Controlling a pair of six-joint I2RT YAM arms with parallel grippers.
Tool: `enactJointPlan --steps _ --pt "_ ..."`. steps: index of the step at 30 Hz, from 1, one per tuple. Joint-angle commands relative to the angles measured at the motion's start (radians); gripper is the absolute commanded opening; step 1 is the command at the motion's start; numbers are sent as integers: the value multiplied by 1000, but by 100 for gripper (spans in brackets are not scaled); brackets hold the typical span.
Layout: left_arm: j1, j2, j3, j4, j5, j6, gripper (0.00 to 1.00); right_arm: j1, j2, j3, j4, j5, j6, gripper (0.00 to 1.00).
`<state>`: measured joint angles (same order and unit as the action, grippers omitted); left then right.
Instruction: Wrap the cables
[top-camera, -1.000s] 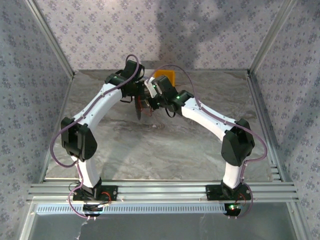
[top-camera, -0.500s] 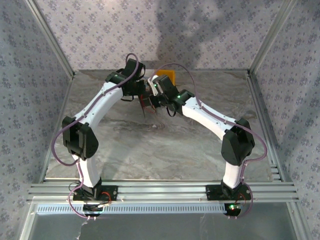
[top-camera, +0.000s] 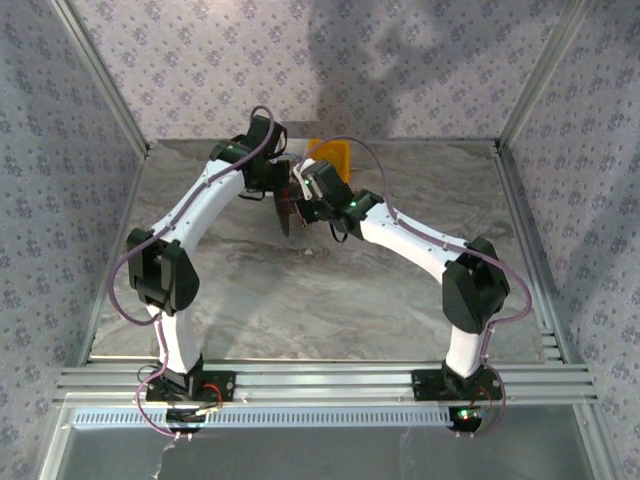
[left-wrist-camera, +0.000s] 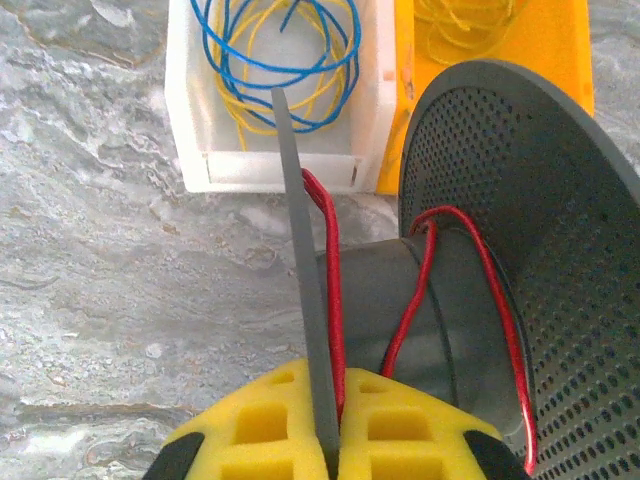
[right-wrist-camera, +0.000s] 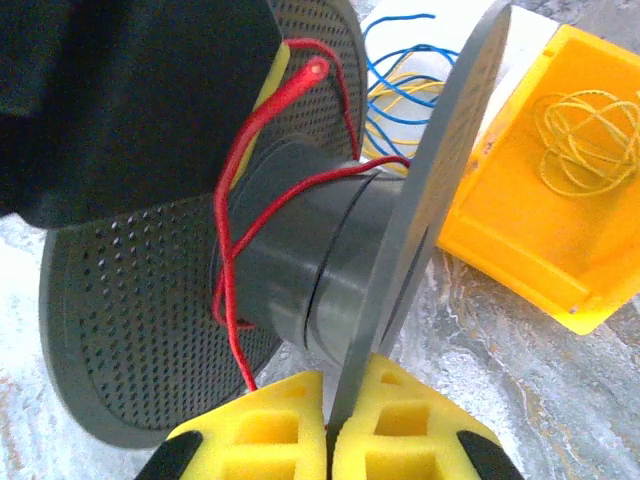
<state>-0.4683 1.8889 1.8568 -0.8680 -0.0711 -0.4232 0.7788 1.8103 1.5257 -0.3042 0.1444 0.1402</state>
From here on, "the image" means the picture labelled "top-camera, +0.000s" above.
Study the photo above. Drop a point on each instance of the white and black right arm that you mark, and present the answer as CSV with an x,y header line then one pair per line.
x,y
415,245

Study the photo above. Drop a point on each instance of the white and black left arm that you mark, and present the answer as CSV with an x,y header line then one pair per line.
x,y
205,205

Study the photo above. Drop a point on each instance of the yellow plastic box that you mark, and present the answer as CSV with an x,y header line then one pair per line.
x,y
337,155

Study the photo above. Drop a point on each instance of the grey metal sheet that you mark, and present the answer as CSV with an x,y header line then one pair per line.
x,y
325,455

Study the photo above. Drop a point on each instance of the aluminium side rail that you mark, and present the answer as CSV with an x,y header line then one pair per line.
x,y
112,250
525,240

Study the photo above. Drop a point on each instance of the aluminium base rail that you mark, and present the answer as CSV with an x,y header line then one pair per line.
x,y
325,385

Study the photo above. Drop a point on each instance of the aluminium corner post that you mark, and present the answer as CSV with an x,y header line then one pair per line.
x,y
545,70
100,70

